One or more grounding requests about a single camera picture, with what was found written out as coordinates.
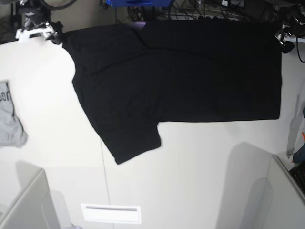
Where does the black T-shirt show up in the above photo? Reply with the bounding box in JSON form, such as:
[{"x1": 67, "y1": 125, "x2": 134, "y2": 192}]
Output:
[{"x1": 61, "y1": 19, "x2": 282, "y2": 164}]

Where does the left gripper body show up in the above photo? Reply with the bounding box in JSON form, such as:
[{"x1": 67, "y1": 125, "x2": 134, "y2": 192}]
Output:
[{"x1": 274, "y1": 22, "x2": 305, "y2": 53}]

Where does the left white partition box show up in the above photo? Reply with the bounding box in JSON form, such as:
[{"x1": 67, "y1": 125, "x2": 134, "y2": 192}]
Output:
[{"x1": 0, "y1": 169, "x2": 61, "y2": 229}]

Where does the right white partition box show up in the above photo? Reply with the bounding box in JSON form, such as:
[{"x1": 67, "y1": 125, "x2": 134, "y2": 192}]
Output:
[{"x1": 263, "y1": 155, "x2": 305, "y2": 229}]

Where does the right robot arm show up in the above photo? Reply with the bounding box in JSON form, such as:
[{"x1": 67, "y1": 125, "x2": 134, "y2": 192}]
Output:
[{"x1": 15, "y1": 0, "x2": 76, "y2": 45}]

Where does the white partition box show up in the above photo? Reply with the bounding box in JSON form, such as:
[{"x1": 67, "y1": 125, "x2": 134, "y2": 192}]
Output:
[
  {"x1": 263, "y1": 155, "x2": 305, "y2": 229},
  {"x1": 0, "y1": 169, "x2": 61, "y2": 229}
]

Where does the teal orange tool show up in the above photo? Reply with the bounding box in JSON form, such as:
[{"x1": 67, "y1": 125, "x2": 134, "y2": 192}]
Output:
[{"x1": 292, "y1": 143, "x2": 305, "y2": 164}]

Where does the grey T-shirt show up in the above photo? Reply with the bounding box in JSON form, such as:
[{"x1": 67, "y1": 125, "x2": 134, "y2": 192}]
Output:
[{"x1": 0, "y1": 81, "x2": 28, "y2": 147}]

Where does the grey tape strip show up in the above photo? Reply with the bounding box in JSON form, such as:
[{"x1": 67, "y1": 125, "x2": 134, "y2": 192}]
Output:
[{"x1": 286, "y1": 94, "x2": 305, "y2": 159}]

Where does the blue box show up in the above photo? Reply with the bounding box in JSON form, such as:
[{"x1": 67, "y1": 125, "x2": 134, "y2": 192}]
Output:
[{"x1": 106, "y1": 0, "x2": 171, "y2": 7}]

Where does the black power strip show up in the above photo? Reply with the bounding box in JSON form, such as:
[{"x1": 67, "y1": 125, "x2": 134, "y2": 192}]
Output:
[{"x1": 197, "y1": 16, "x2": 240, "y2": 22}]

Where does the black keyboard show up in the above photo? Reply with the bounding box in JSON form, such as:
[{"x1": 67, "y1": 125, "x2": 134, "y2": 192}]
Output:
[{"x1": 289, "y1": 163, "x2": 305, "y2": 194}]

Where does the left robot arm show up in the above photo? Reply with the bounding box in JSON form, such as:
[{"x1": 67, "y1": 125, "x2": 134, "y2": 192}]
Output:
[{"x1": 270, "y1": 0, "x2": 305, "y2": 53}]

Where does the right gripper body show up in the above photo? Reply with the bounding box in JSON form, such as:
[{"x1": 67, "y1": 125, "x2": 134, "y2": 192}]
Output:
[{"x1": 15, "y1": 12, "x2": 54, "y2": 43}]

